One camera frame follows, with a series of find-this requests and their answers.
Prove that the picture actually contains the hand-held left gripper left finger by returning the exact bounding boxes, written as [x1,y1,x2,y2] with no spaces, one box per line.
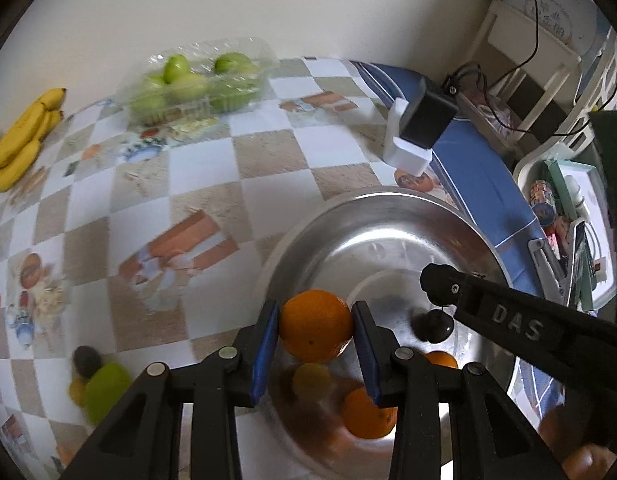
[63,300,282,480]

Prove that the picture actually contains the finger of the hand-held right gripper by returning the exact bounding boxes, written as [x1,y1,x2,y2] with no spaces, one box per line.
[419,261,477,322]

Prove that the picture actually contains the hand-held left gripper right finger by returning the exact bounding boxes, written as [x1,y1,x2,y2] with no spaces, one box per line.
[351,301,562,480]

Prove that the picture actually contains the dark cherry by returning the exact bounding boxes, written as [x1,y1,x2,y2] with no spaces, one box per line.
[413,308,454,343]
[72,345,103,378]

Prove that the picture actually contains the small yellow round fruit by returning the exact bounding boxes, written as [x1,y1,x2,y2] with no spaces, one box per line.
[68,377,89,406]
[292,362,333,398]

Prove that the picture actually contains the stainless steel basin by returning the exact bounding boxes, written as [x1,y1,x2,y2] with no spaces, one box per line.
[256,186,519,480]

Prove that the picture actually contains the orange mandarin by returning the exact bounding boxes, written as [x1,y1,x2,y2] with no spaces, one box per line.
[279,289,354,365]
[341,387,399,440]
[425,351,459,370]

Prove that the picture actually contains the green mango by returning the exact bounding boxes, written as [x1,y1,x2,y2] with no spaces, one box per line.
[83,362,134,426]

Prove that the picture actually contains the person's right hand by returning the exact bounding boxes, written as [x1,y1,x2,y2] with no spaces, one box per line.
[539,405,617,480]

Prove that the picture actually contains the grey phone stand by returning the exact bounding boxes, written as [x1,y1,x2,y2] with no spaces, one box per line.
[527,237,572,306]

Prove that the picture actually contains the black smartphone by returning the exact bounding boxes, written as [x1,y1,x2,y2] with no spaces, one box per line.
[563,220,589,306]

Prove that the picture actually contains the colourful printed can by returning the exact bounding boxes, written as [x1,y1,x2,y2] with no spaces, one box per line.
[529,179,559,223]

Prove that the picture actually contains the white charging dock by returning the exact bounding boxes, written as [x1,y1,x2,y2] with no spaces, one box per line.
[381,99,433,171]

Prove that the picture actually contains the small white bottle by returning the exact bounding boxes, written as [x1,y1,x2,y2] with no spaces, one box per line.
[563,175,592,221]

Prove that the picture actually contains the white box teal edge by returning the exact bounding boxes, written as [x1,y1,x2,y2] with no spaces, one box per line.
[541,160,617,311]

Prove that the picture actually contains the white lattice plastic chair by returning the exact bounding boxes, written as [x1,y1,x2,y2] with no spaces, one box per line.
[513,25,617,181]

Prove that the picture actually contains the black power adapter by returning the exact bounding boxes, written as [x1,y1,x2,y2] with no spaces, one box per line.
[399,80,459,150]

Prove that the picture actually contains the clear bag pink contents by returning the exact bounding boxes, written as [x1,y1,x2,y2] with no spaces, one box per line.
[456,90,519,146]

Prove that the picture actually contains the checkered printed tablecloth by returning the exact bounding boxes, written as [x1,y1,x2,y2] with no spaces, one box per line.
[0,55,549,480]

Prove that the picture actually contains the white wooden chair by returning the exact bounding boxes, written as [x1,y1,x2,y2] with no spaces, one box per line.
[459,0,582,151]

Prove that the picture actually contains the clear plastic clamshell container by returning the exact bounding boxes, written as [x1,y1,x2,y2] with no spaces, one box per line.
[116,36,279,128]

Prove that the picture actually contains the batch of green jujubes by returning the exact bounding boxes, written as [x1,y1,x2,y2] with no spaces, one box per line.
[131,52,262,121]

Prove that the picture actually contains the yellow banana bunch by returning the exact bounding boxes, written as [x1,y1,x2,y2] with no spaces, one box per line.
[0,87,68,193]

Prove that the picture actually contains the black cable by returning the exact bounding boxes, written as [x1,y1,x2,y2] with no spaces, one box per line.
[453,45,617,137]
[441,0,542,96]

